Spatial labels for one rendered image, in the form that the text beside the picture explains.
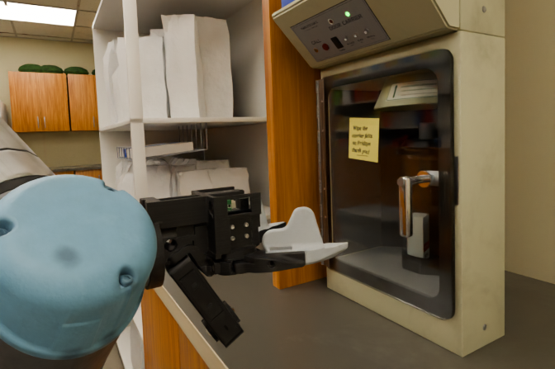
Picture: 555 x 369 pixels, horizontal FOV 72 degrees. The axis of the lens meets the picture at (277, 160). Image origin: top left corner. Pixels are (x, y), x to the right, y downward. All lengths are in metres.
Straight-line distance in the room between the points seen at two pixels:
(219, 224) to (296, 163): 0.48
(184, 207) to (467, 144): 0.41
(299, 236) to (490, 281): 0.37
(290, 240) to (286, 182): 0.43
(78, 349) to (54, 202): 0.07
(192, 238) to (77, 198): 0.21
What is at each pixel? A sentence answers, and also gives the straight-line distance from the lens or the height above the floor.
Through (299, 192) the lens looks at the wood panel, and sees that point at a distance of 0.85.
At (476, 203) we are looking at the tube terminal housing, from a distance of 0.63.
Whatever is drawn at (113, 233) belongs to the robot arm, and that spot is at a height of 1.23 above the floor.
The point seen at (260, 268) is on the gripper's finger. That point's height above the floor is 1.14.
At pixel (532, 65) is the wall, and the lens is 1.04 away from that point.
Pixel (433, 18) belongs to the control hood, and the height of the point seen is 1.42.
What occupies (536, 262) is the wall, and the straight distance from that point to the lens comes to 1.07.
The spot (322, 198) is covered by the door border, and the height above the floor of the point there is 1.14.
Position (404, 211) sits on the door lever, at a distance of 0.59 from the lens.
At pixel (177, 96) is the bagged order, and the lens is 1.72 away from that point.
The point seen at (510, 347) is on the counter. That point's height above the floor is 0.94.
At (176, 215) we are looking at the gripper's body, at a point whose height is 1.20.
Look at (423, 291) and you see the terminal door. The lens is 0.67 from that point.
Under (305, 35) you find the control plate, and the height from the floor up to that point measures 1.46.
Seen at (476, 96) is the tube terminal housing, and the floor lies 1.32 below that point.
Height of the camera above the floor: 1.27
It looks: 4 degrees down
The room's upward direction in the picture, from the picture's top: 2 degrees counter-clockwise
